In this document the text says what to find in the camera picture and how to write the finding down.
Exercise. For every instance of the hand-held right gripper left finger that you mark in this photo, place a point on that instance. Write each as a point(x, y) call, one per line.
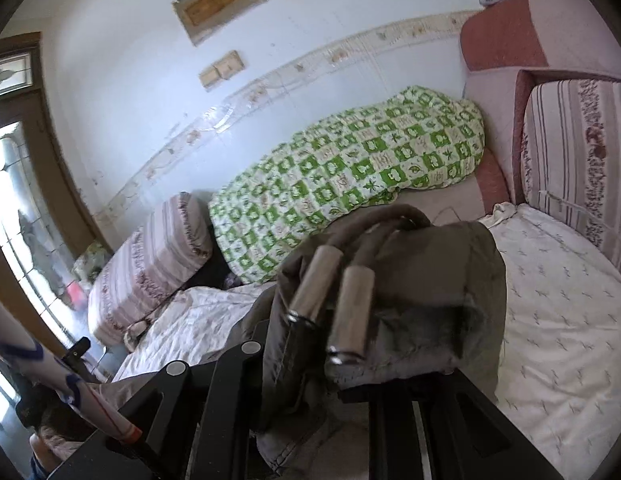
point(235, 375)

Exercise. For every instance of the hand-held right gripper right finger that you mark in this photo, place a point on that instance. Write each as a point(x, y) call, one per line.
point(390, 440)

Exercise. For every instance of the brown padded jacket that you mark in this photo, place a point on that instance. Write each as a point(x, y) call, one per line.
point(440, 270)

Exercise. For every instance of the person's left forearm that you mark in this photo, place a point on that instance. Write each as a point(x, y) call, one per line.
point(50, 365)

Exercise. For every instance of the dark cloth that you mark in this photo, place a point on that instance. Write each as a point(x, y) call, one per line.
point(215, 270)

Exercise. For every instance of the striped floral pillow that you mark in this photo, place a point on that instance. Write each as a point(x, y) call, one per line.
point(150, 265)

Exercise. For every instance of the green patterned bag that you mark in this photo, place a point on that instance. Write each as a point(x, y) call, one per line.
point(90, 260)

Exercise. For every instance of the white patterned bed sheet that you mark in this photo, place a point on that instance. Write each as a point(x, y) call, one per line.
point(555, 310)

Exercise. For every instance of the green checkered pillow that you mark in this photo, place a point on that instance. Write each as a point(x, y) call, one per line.
point(340, 175)

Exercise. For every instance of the striped floral back cushion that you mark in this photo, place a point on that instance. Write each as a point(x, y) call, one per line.
point(570, 160)

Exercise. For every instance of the wooden glass door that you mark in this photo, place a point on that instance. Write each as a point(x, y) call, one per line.
point(20, 105)

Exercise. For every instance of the pink upholstered sofa bed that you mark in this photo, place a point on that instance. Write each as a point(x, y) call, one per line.
point(495, 35)

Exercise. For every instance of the tan wall switch plate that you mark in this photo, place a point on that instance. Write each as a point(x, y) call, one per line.
point(223, 70)

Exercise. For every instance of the tan framed wall plaque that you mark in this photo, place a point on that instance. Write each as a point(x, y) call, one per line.
point(215, 2)

